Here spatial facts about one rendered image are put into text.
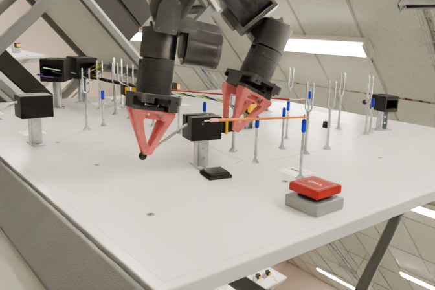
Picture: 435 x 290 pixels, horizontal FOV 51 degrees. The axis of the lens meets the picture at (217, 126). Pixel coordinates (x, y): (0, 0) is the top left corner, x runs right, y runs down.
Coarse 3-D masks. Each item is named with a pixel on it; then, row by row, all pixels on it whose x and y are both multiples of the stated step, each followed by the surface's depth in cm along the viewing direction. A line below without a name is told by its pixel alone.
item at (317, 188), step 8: (312, 176) 64; (296, 184) 60; (304, 184) 60; (312, 184) 60; (320, 184) 60; (328, 184) 60; (336, 184) 60; (304, 192) 59; (312, 192) 58; (320, 192) 58; (328, 192) 59; (336, 192) 60
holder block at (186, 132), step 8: (184, 120) 77; (192, 120) 74; (200, 120) 75; (184, 128) 77; (192, 128) 75; (200, 128) 75; (208, 128) 76; (216, 128) 77; (184, 136) 77; (192, 136) 75; (200, 136) 76; (208, 136) 76; (216, 136) 77
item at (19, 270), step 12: (0, 240) 67; (0, 252) 65; (12, 252) 63; (0, 264) 63; (12, 264) 61; (24, 264) 60; (0, 276) 61; (12, 276) 59; (24, 276) 58; (0, 288) 59; (12, 288) 58; (24, 288) 56; (36, 288) 55
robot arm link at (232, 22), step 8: (272, 0) 79; (272, 8) 79; (224, 16) 79; (232, 16) 79; (264, 16) 80; (232, 24) 79; (240, 24) 79; (248, 24) 79; (256, 24) 82; (240, 32) 80; (248, 32) 84; (256, 32) 84
